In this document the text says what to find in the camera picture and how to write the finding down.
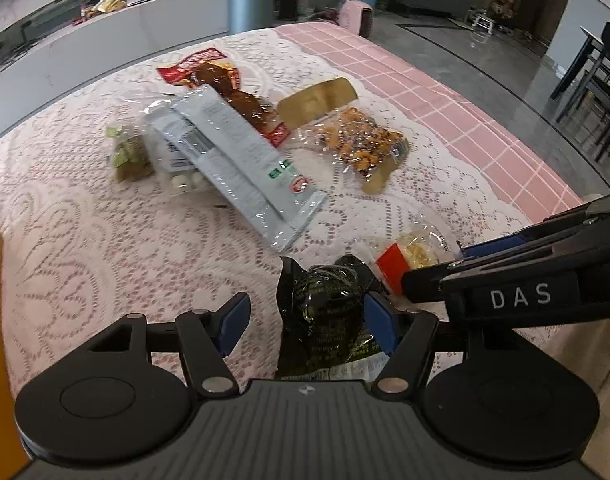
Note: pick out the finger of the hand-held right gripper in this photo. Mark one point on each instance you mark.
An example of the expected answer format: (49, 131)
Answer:
(422, 285)
(490, 245)

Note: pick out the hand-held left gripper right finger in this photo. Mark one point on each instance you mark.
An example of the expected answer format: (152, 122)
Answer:
(378, 324)

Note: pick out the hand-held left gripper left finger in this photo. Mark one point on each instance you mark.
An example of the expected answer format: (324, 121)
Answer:
(236, 321)

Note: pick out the small red and yellow packet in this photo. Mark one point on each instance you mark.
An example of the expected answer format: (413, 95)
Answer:
(416, 255)

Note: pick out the black snack packet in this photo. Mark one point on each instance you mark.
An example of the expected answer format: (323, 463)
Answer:
(325, 310)

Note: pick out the clear packet of white eggs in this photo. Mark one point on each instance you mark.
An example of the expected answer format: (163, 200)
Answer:
(186, 181)

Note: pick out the red braised meat snack packet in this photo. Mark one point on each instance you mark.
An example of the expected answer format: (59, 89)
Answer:
(210, 76)

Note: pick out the pile of snacks on counter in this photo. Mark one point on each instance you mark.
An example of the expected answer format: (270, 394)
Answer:
(105, 6)

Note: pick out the pink checked tablecloth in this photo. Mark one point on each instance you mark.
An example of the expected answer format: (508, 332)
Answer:
(435, 110)

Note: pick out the clear gold-label fried snack packet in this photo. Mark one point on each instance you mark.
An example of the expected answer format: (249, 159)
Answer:
(355, 141)

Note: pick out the white foil snack packet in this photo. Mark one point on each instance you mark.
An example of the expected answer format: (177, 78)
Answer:
(235, 160)

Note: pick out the black dining chair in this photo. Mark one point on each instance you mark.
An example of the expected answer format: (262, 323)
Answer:
(592, 95)

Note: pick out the green snack packet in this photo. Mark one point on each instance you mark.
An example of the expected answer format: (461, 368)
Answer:
(130, 157)

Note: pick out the small white step stool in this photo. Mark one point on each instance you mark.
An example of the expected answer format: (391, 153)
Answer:
(481, 21)

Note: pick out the pink space heater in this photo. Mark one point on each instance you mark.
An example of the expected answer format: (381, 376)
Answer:
(355, 16)

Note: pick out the grey metal trash can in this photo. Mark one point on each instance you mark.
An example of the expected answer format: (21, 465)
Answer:
(250, 5)

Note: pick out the white marble counter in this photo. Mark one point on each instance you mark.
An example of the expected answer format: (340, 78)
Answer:
(110, 30)

